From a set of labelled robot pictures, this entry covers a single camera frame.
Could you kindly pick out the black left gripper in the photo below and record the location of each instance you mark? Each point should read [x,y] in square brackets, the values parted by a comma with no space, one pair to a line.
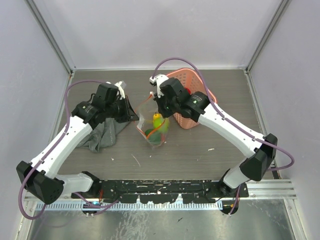
[128,111]

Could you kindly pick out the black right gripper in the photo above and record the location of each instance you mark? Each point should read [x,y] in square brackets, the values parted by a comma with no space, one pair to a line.
[159,101]

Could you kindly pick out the dark green lime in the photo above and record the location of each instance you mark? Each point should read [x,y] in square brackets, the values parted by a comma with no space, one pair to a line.
[155,138]

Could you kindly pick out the yellow pear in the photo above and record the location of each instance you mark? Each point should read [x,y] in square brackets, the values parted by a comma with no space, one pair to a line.
[157,116]

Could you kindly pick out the green apple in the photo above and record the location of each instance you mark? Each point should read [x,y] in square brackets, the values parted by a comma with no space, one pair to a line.
[161,124]

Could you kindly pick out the clear zip bag orange zipper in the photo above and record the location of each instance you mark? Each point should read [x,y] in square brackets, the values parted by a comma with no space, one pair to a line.
[145,110]

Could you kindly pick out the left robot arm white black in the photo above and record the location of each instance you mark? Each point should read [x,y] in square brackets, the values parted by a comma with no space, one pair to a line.
[40,176]

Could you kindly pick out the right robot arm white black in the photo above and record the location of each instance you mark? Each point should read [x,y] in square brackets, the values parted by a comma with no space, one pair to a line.
[259,150]

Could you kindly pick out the pink plastic basket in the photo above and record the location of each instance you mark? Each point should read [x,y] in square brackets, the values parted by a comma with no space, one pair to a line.
[191,80]

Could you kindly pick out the grey cloth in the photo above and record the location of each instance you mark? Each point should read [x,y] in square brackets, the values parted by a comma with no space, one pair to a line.
[103,136]

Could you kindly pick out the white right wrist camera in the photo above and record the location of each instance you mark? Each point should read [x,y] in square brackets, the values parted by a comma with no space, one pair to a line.
[156,81]

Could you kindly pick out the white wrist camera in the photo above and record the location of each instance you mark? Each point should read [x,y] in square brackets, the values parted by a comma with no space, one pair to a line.
[121,87]
[156,81]

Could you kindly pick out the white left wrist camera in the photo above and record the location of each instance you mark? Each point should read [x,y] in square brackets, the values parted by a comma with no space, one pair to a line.
[121,87]

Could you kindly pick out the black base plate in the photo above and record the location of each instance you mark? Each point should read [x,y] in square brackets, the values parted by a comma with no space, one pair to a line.
[159,191]

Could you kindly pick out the white slotted cable duct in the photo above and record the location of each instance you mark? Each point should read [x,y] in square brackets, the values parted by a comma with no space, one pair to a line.
[176,206]

